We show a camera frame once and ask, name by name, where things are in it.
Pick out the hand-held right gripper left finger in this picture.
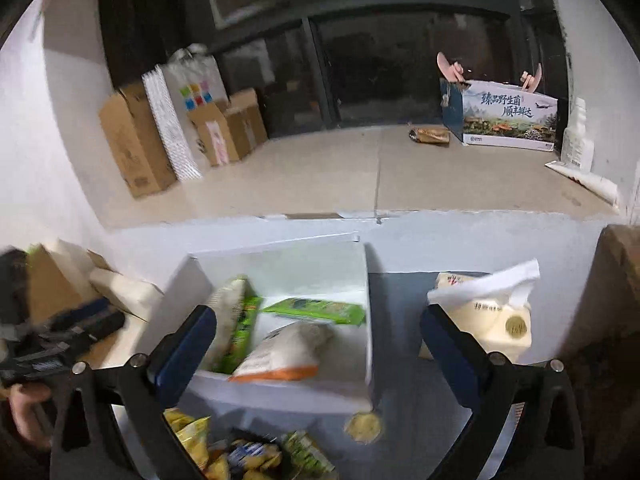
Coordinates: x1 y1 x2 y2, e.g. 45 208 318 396
49 304 218 480

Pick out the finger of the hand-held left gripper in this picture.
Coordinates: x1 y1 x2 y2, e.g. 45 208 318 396
45 310 126 356
52 297 111 331

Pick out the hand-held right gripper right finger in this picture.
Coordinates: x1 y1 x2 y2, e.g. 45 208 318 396
419 304 586 480

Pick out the green white snack packet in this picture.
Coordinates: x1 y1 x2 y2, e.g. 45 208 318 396
202 275 263 373

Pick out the white orange snack packet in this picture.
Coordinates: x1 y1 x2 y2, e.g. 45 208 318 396
229 321 335 383

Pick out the round yellow snack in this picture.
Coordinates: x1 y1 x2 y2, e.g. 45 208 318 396
344 411 385 445

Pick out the blue yellow snack packet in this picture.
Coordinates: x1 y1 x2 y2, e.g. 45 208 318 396
227 439 283 472

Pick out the white cardboard box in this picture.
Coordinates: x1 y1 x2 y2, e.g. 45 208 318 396
162 232 376 413

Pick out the person's left hand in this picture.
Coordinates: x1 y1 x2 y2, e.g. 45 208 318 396
7 382 53 448

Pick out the cream leather seat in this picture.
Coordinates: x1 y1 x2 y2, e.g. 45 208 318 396
87 266 163 322

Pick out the blue grey tablecloth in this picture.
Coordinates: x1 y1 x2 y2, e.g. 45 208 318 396
115 270 481 480

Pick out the flat brown cardboard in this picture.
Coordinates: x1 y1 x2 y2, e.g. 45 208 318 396
25 242 121 311

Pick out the yellow tissue pack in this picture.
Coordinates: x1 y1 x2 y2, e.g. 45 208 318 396
419 259 542 365

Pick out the large brown cardboard box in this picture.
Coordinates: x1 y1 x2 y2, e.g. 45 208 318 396
98 82 178 200

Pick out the brown stone counter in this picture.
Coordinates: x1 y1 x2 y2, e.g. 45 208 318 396
570 224 640 411

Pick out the dotted white paper bag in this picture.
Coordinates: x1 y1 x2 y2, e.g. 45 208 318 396
141 64 203 182

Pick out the small cardboard box pink label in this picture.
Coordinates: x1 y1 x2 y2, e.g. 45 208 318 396
187 102 241 167

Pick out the brown snack packet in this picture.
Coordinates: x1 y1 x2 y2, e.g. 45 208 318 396
409 126 452 147

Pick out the white tube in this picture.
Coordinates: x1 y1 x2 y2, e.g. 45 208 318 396
544 160 621 207

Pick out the small brown cardboard box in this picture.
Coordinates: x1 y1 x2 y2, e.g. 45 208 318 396
224 87 269 161

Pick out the printed landscape carton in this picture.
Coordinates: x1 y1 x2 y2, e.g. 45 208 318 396
439 77 559 152

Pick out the white plastic bottle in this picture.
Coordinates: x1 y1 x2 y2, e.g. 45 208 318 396
560 97 596 171

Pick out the pink plastic fan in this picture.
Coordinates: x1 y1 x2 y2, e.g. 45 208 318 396
436 51 468 83

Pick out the pink plastic item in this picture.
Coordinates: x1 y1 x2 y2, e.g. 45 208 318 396
520 62 544 93

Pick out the black window frame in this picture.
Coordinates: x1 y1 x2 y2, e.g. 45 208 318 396
100 0 571 141

